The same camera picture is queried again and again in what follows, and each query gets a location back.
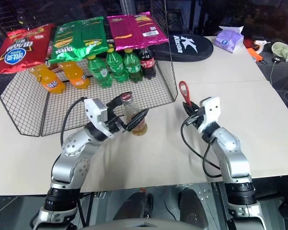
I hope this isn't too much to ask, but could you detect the white glue gun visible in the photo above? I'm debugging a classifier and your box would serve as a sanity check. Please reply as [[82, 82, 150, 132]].
[[252, 39, 271, 55]]

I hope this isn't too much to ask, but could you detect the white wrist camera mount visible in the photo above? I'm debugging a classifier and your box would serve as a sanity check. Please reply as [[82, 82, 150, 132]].
[[83, 97, 114, 139], [197, 96, 221, 134]]

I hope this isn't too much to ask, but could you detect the dark cola bottle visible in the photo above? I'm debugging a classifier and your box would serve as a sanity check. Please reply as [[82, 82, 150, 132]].
[[138, 47, 157, 80]]

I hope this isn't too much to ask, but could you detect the black wire grid panel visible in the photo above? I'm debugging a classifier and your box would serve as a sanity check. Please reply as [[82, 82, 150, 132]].
[[150, 0, 200, 32]]

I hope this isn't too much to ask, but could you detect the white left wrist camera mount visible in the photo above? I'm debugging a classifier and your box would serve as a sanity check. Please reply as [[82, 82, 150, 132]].
[[83, 97, 114, 139]]

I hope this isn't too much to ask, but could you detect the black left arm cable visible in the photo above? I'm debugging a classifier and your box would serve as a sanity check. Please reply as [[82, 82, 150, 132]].
[[60, 96, 88, 147]]

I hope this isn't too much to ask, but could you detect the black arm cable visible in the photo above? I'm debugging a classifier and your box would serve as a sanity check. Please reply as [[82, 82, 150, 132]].
[[180, 118, 223, 178], [60, 96, 88, 147]]

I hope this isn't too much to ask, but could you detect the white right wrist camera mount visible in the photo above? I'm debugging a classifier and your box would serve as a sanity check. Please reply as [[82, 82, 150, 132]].
[[197, 96, 221, 134]]

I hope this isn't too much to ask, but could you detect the red bottle opener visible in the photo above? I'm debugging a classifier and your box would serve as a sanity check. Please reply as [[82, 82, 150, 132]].
[[179, 80, 193, 107]]

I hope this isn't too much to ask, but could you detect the purple tissue pack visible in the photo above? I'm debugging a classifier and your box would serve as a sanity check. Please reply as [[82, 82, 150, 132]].
[[214, 25, 245, 54]]

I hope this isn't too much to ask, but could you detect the magenta chips bag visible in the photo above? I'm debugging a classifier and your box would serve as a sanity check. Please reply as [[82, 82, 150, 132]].
[[107, 14, 144, 52], [134, 11, 170, 48]]

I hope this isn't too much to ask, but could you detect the black racket case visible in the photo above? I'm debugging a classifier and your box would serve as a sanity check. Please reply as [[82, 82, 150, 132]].
[[151, 33, 214, 62]]

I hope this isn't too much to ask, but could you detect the green soda bottle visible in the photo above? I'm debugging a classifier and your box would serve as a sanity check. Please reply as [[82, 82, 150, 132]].
[[106, 47, 130, 83], [123, 48, 144, 84], [87, 55, 114, 88]]

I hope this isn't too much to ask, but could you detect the clear glass bottle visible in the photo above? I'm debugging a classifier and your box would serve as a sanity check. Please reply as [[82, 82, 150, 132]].
[[123, 99, 148, 137]]

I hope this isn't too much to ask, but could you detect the pale green cloth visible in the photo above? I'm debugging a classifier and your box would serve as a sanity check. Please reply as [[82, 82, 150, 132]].
[[271, 42, 288, 63]]

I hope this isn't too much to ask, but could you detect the red chips bag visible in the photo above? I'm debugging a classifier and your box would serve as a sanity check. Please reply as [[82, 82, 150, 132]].
[[0, 23, 56, 79]]

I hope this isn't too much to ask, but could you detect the black wire mesh rack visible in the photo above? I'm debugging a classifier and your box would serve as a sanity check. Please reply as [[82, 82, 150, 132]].
[[0, 54, 179, 138]]

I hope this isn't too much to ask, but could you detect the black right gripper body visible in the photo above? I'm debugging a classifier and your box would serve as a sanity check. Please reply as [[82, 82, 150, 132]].
[[185, 106, 206, 128]]

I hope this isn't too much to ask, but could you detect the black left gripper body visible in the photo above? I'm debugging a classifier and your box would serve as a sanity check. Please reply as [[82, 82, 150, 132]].
[[105, 116, 128, 134]]

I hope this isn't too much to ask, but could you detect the grey robot torso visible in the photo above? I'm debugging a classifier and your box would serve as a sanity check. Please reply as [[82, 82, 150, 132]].
[[75, 217, 232, 230]]

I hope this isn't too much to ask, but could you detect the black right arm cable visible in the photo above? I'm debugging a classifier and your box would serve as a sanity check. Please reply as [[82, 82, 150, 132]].
[[180, 118, 223, 178]]

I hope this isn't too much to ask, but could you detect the red bottle cap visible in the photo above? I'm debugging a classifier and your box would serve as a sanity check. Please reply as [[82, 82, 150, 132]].
[[120, 92, 133, 103]]

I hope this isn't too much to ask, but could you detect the orange soda bottle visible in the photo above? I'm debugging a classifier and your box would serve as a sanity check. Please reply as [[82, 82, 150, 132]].
[[57, 61, 91, 90], [28, 63, 65, 94]]

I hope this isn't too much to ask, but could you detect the green chips bag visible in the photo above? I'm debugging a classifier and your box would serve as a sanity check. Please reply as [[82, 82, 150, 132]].
[[48, 20, 84, 65], [80, 16, 109, 59]]

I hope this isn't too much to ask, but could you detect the thin white cable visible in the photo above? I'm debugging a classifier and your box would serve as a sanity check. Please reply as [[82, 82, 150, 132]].
[[268, 62, 278, 83]]

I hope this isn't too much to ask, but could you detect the orange plastic tool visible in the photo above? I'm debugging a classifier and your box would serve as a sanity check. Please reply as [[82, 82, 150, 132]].
[[247, 47, 264, 62]]

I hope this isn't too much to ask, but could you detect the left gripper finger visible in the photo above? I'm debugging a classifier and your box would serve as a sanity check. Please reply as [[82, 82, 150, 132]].
[[123, 108, 150, 133], [106, 94, 126, 120]]

